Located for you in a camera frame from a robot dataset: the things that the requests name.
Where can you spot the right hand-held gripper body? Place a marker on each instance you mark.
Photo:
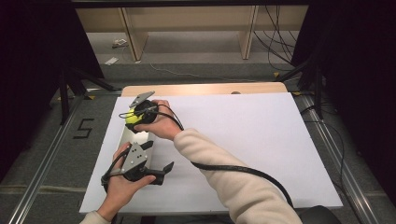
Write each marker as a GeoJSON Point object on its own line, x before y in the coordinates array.
{"type": "Point", "coordinates": [149, 115]}

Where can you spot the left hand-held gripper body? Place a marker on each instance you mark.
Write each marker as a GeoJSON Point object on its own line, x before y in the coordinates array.
{"type": "Point", "coordinates": [134, 158]}

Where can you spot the yellow tennis ball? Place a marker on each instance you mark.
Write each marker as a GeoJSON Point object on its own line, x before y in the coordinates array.
{"type": "Point", "coordinates": [132, 118]}

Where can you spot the white plastic bin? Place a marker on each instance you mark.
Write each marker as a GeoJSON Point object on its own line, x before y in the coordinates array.
{"type": "Point", "coordinates": [129, 137]}

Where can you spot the person's right hand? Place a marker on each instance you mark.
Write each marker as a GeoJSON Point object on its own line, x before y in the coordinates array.
{"type": "Point", "coordinates": [163, 124]}

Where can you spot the person's left hand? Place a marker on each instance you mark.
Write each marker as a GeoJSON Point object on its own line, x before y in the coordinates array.
{"type": "Point", "coordinates": [120, 188]}

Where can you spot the white floor scrap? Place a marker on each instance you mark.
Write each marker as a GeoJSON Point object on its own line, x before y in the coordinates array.
{"type": "Point", "coordinates": [111, 61]}

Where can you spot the black metal stand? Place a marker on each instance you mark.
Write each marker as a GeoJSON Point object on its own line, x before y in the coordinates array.
{"type": "Point", "coordinates": [317, 90]}
{"type": "Point", "coordinates": [64, 99]}

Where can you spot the light wooden desk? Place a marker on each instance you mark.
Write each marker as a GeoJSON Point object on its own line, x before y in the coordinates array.
{"type": "Point", "coordinates": [134, 40]}

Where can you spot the small floor litter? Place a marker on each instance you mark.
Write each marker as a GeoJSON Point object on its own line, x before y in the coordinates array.
{"type": "Point", "coordinates": [120, 43]}

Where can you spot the white foam board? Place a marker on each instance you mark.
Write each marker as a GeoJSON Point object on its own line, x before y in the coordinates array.
{"type": "Point", "coordinates": [249, 130]}

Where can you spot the black curtain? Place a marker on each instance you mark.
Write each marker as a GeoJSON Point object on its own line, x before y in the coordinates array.
{"type": "Point", "coordinates": [358, 77]}
{"type": "Point", "coordinates": [37, 62]}

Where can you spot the aluminium floor rail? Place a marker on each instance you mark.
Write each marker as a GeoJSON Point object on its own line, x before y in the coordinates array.
{"type": "Point", "coordinates": [40, 174]}
{"type": "Point", "coordinates": [339, 168]}

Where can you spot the black overhead frame bar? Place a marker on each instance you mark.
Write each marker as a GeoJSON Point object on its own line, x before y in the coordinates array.
{"type": "Point", "coordinates": [186, 3]}

